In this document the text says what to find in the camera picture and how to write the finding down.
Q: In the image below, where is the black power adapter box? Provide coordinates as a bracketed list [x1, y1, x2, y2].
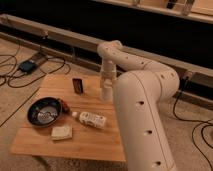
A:
[18, 60, 37, 74]

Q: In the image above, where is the white plastic bottle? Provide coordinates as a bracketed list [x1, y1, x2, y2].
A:
[72, 111, 106, 129]

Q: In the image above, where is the black floor cable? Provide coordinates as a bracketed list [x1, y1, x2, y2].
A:
[172, 77, 213, 162]
[0, 43, 72, 89]

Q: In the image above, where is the black floor cable left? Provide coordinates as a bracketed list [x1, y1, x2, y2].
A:
[0, 43, 72, 89]

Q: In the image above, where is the wooden folding table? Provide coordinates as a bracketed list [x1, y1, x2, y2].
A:
[10, 73, 125, 162]

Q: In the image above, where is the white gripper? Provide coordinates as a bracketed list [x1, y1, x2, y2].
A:
[100, 60, 117, 88]

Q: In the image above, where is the black floor cable right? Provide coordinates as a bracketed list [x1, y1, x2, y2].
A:
[172, 77, 213, 162]

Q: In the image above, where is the dark rectangular eraser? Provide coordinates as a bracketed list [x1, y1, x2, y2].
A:
[72, 78, 83, 94]

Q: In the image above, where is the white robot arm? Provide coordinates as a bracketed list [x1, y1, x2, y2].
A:
[97, 40, 180, 171]

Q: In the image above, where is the black frying pan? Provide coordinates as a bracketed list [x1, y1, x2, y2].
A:
[27, 97, 70, 127]

